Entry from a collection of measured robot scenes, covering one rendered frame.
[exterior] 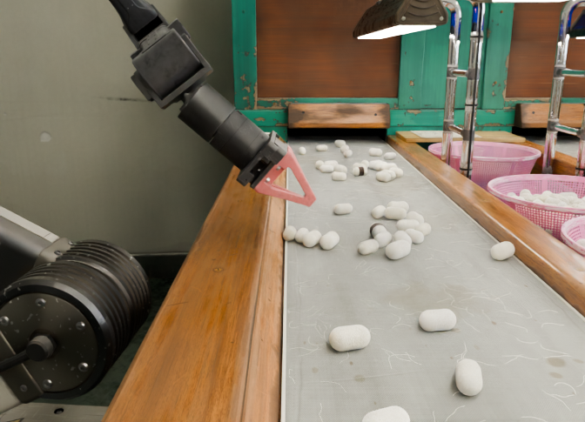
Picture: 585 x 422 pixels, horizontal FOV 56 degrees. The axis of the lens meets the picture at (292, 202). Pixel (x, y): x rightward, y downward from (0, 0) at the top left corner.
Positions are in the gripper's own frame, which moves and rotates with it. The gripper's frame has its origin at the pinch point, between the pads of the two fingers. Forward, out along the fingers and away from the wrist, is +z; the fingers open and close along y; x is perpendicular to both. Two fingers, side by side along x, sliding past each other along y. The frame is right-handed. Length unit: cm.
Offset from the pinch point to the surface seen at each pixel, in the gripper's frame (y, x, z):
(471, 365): -32.1, -3.9, 12.3
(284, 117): 96, 3, -4
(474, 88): 40, -31, 17
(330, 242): -0.6, 2.5, 6.1
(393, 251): -4.5, -2.7, 11.9
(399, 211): 13.6, -5.5, 14.8
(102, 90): 168, 51, -65
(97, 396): 76, 101, 7
